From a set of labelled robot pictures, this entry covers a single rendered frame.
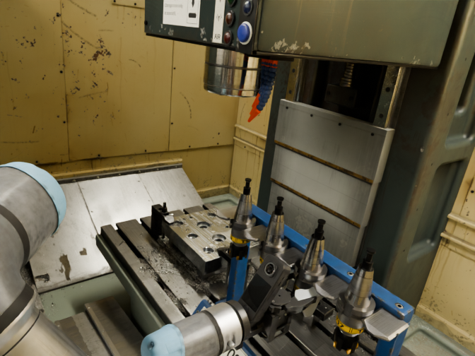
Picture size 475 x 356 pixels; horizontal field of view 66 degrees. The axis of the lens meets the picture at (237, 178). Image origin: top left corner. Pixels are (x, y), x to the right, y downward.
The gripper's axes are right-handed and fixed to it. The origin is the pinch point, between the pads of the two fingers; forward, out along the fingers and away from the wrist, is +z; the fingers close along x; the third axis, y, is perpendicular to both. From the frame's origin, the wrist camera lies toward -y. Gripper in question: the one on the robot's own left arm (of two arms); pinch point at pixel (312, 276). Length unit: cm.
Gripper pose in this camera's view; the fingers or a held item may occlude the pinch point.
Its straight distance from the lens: 78.5
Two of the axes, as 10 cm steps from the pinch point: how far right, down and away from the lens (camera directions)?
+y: -1.0, 9.2, 3.8
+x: 6.0, 3.7, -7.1
